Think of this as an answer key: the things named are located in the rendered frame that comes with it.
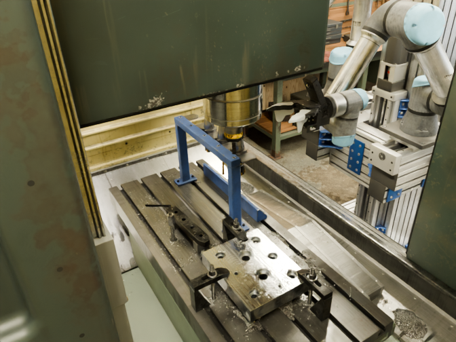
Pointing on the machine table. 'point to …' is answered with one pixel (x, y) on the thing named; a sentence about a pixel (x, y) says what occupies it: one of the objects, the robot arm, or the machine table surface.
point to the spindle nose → (235, 107)
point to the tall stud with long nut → (172, 225)
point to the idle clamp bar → (190, 229)
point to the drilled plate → (265, 302)
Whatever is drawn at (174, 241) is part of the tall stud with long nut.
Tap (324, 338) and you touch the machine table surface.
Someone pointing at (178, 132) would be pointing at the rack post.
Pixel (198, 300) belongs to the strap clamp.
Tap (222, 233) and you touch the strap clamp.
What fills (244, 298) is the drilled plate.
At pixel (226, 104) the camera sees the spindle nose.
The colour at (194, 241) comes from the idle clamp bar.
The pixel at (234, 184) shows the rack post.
